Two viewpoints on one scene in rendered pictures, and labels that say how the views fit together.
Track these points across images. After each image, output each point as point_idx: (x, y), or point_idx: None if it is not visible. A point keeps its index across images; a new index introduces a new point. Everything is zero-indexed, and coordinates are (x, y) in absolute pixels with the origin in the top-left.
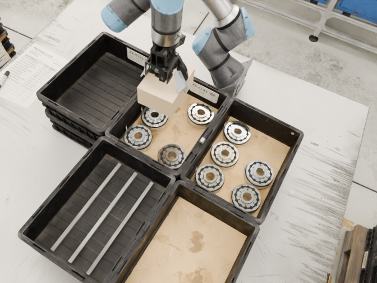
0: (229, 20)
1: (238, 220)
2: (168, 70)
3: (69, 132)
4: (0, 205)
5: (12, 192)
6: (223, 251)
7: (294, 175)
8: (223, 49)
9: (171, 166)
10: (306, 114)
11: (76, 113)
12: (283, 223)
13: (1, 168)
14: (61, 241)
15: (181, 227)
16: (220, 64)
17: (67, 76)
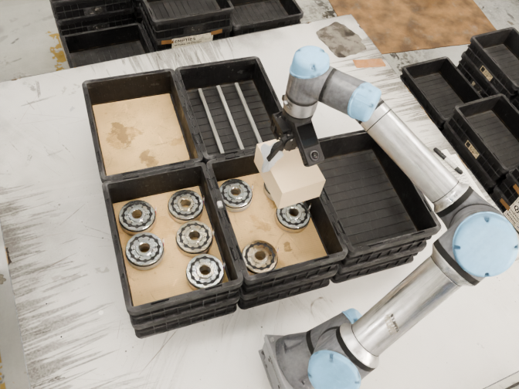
0: (342, 328)
1: None
2: (274, 115)
3: None
4: None
5: (316, 113)
6: (120, 169)
7: (111, 335)
8: (321, 333)
9: (225, 184)
10: None
11: (351, 165)
12: (87, 271)
13: (344, 118)
14: (237, 91)
15: (170, 158)
16: (308, 334)
17: (396, 168)
